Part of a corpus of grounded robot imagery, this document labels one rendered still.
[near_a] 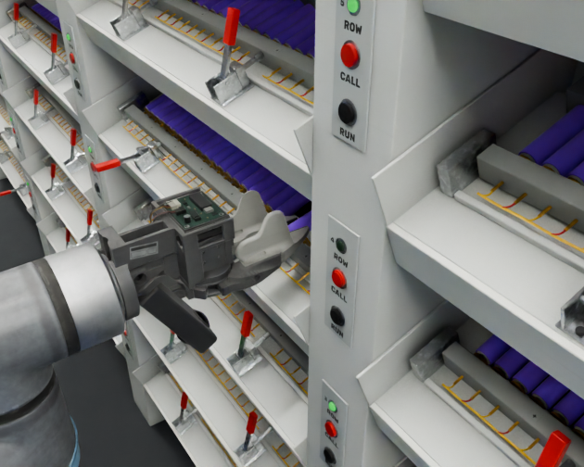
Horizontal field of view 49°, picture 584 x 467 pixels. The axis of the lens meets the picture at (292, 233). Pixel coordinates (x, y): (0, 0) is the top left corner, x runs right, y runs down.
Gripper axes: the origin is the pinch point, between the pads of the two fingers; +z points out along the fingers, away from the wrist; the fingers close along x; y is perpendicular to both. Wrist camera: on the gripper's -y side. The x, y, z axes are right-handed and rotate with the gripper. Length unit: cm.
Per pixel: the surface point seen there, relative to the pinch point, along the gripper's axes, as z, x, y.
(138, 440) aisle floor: -10, 49, -80
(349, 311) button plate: -3.9, -15.0, 1.8
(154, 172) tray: -2.6, 32.9, -6.9
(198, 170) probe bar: 0.4, 23.8, -3.2
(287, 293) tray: -1.7, -1.6, -6.5
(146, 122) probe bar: 0.5, 42.1, -3.2
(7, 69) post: -5, 122, -18
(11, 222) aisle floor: -11, 158, -81
